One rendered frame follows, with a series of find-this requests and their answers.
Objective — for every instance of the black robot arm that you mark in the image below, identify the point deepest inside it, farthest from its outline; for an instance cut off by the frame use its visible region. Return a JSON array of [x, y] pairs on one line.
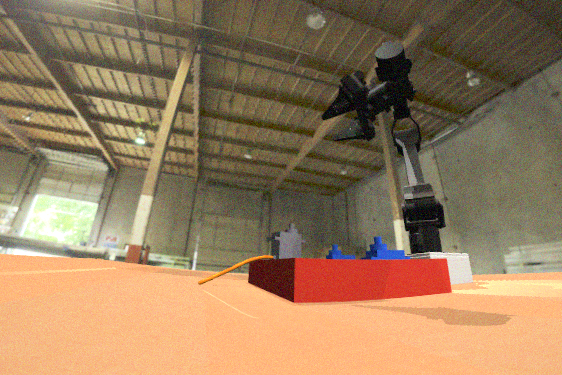
[[419, 200]]

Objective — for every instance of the red flat rectangular plate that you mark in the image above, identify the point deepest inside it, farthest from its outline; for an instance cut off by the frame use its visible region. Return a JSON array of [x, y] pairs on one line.
[[383, 274]]

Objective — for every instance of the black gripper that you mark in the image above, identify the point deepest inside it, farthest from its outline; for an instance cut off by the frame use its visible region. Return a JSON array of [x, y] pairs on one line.
[[352, 96]]

